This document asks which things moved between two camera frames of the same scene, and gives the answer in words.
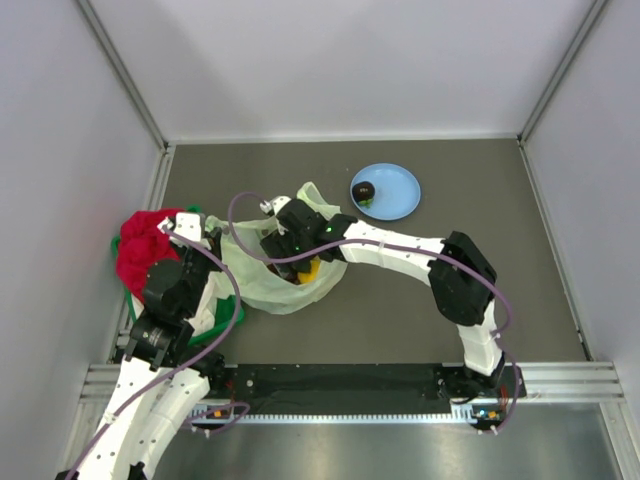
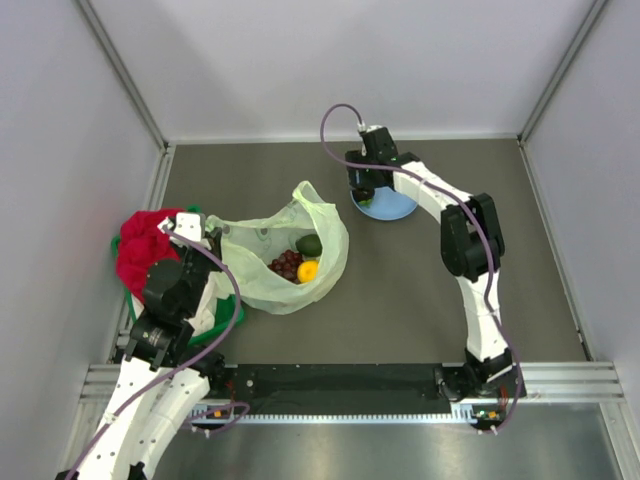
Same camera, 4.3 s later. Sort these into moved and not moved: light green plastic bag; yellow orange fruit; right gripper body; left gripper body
Moved: right gripper body
Not moved: yellow orange fruit; light green plastic bag; left gripper body
